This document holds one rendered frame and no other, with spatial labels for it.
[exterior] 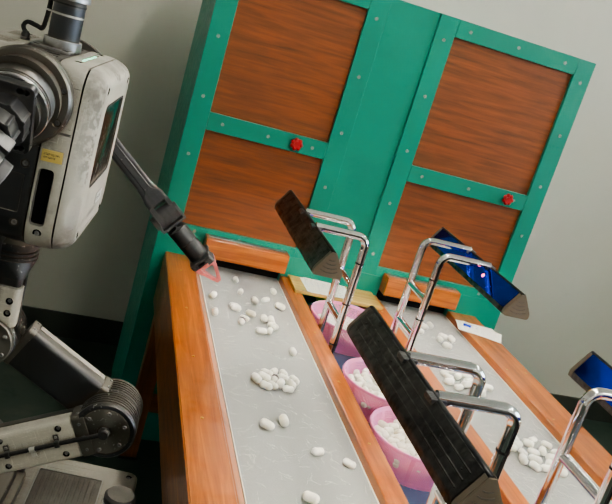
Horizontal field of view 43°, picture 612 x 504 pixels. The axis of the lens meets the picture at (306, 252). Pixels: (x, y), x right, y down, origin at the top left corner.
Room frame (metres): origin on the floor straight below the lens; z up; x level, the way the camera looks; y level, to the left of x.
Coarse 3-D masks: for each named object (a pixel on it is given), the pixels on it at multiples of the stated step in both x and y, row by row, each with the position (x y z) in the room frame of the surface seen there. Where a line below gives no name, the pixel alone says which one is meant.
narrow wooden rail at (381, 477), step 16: (288, 288) 2.59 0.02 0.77; (304, 304) 2.47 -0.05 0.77; (304, 320) 2.33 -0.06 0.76; (304, 336) 2.24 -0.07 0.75; (320, 336) 2.23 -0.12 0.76; (320, 352) 2.11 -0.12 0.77; (320, 368) 2.03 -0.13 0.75; (336, 368) 2.03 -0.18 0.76; (336, 384) 1.93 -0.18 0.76; (336, 400) 1.85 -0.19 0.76; (352, 400) 1.86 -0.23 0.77; (352, 416) 1.77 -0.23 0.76; (352, 432) 1.70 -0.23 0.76; (368, 432) 1.71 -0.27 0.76; (368, 448) 1.64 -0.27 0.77; (368, 464) 1.57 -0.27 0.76; (384, 464) 1.59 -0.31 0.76; (384, 480) 1.52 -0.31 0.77; (384, 496) 1.46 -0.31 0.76; (400, 496) 1.47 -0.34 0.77
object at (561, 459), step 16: (592, 400) 1.47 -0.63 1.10; (608, 400) 1.48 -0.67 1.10; (576, 416) 1.47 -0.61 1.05; (576, 432) 1.47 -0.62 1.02; (560, 448) 1.47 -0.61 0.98; (560, 464) 1.47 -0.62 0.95; (576, 464) 1.44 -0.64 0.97; (544, 480) 1.48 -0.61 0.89; (608, 480) 1.33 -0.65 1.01; (544, 496) 1.47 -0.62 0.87; (592, 496) 1.35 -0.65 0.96; (608, 496) 1.32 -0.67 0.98
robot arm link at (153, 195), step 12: (120, 144) 2.14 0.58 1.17; (120, 156) 2.13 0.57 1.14; (120, 168) 2.12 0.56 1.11; (132, 168) 2.12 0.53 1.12; (132, 180) 2.12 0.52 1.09; (144, 180) 2.12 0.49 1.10; (144, 192) 2.11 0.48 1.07; (156, 192) 2.12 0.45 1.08; (144, 204) 2.12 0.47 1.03; (156, 204) 2.11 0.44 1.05; (168, 204) 2.12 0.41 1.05; (156, 216) 2.10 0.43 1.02; (168, 216) 2.10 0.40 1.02; (180, 216) 2.14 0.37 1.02
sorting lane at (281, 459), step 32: (224, 288) 2.46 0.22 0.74; (256, 288) 2.56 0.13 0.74; (224, 320) 2.19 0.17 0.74; (256, 320) 2.27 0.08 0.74; (288, 320) 2.35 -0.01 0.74; (224, 352) 1.97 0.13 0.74; (256, 352) 2.03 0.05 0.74; (288, 352) 2.10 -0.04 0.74; (224, 384) 1.78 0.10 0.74; (256, 384) 1.84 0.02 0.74; (320, 384) 1.95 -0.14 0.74; (256, 416) 1.67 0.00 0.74; (288, 416) 1.72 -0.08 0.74; (320, 416) 1.77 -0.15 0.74; (256, 448) 1.53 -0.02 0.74; (288, 448) 1.57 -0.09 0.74; (352, 448) 1.66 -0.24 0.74; (256, 480) 1.41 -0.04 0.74; (288, 480) 1.45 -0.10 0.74; (320, 480) 1.48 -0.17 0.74; (352, 480) 1.52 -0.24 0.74
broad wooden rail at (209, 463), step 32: (160, 288) 2.45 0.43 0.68; (192, 288) 2.31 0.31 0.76; (160, 320) 2.25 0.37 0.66; (192, 320) 2.06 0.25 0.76; (160, 352) 2.07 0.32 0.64; (192, 352) 1.86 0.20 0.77; (160, 384) 1.92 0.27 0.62; (192, 384) 1.68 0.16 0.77; (160, 416) 1.78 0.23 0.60; (192, 416) 1.54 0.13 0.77; (224, 416) 1.60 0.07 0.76; (160, 448) 1.66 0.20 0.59; (192, 448) 1.42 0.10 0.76; (224, 448) 1.45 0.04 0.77; (192, 480) 1.31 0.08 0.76; (224, 480) 1.34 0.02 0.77
